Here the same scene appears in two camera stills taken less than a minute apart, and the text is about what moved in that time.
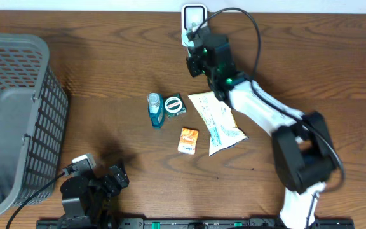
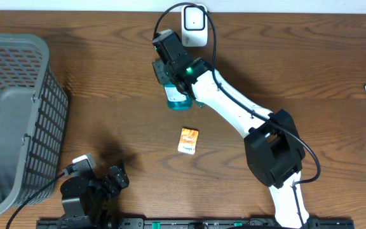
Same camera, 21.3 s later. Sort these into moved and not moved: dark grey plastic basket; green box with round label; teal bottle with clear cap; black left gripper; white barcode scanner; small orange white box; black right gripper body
Moved: black right gripper body; green box with round label; teal bottle with clear cap
Not moved: white barcode scanner; dark grey plastic basket; black left gripper; small orange white box
